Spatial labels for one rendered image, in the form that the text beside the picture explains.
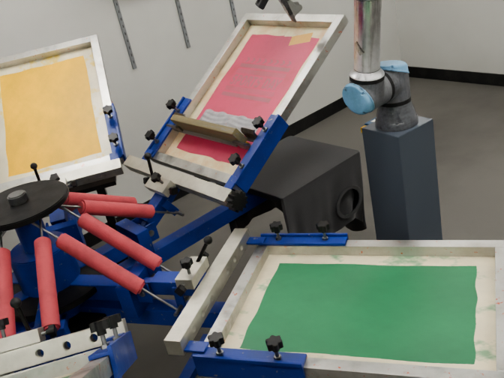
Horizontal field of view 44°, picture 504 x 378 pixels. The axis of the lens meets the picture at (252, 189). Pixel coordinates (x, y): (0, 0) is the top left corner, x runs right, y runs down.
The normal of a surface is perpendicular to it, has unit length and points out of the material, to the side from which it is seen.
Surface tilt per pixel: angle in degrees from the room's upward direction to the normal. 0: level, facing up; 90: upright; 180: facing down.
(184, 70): 90
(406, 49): 90
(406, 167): 90
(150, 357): 0
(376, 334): 0
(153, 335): 0
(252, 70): 32
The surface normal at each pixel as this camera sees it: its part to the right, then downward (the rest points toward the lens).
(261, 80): -0.56, -0.52
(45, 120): -0.07, -0.54
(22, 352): 0.06, -0.13
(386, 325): -0.20, -0.88
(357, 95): -0.72, 0.53
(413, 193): 0.57, 0.26
